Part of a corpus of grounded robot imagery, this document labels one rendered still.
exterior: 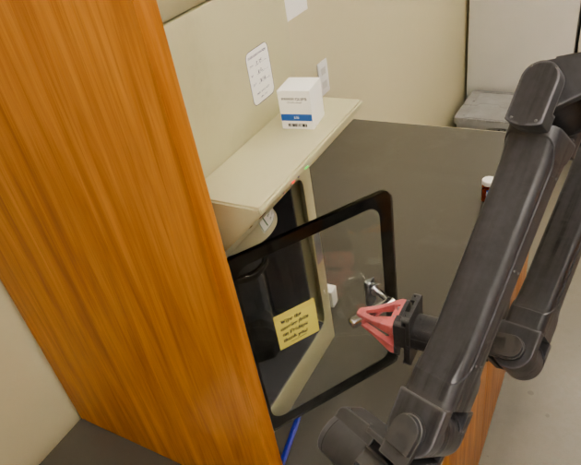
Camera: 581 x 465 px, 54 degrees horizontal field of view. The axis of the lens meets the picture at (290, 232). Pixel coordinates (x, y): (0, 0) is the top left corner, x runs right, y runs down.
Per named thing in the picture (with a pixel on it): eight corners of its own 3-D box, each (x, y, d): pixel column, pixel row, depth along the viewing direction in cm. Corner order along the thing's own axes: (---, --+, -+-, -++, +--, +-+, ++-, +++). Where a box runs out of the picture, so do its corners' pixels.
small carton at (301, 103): (282, 128, 85) (276, 90, 81) (294, 113, 89) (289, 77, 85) (314, 129, 83) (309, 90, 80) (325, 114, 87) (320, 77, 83)
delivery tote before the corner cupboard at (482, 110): (451, 165, 358) (452, 117, 339) (470, 135, 385) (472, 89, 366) (555, 179, 328) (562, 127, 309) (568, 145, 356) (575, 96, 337)
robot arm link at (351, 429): (425, 425, 57) (462, 425, 63) (347, 363, 65) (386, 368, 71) (370, 526, 58) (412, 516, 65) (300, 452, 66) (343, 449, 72)
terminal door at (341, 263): (263, 433, 104) (214, 263, 81) (398, 356, 113) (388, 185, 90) (265, 436, 103) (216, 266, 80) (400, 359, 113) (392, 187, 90)
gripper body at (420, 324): (410, 291, 90) (457, 302, 87) (412, 336, 96) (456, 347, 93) (397, 318, 86) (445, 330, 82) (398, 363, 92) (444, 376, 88)
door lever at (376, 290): (337, 315, 97) (335, 304, 96) (382, 292, 100) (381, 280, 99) (354, 333, 93) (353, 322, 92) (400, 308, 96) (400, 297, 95)
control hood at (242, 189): (201, 257, 79) (183, 196, 73) (307, 147, 101) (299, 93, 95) (272, 274, 73) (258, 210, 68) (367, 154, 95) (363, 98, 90)
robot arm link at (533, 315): (627, 102, 84) (634, 143, 92) (586, 100, 88) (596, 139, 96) (521, 371, 75) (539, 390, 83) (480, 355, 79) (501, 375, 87)
